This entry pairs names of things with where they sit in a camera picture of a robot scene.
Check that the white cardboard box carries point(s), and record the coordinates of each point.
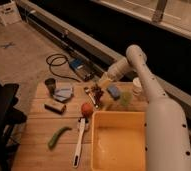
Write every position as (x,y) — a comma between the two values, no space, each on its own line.
(9,13)

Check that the brown wooden block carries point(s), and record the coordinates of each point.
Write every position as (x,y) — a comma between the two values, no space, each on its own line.
(56,108)

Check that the black chair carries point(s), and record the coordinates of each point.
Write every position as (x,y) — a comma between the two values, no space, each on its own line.
(9,117)

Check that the yellow banana piece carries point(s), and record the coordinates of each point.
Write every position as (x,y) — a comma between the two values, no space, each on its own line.
(107,105)

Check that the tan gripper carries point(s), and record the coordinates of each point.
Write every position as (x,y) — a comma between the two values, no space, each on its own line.
(104,81)

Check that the red tomato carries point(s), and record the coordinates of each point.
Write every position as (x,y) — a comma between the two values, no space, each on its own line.
(86,109)

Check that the white handled spatula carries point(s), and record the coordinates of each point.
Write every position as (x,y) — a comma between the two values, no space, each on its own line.
(82,128)

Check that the green chili pepper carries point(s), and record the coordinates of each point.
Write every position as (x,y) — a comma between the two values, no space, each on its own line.
(52,142)

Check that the blue sponge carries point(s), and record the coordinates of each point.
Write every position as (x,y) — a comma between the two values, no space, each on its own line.
(113,91)

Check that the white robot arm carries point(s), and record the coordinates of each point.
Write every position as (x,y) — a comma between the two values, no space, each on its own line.
(167,138)

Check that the metal spoon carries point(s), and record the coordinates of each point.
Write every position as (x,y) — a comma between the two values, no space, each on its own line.
(87,91)

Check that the blue folded cloth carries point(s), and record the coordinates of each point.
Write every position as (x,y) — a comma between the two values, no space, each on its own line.
(63,94)

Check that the green plastic cup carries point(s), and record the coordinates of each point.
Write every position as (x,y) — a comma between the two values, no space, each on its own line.
(125,98)

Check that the blue power tool box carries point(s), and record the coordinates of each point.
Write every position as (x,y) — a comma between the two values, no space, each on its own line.
(81,69)

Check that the long metal rail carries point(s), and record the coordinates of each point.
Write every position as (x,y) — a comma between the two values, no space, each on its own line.
(103,35)

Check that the yellow plastic tub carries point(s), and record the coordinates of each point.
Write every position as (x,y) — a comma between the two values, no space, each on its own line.
(118,141)

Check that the dark red grapes bunch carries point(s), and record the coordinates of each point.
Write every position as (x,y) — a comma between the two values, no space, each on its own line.
(97,93)

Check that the grey metal cup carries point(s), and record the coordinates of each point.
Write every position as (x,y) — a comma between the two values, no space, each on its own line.
(51,85)

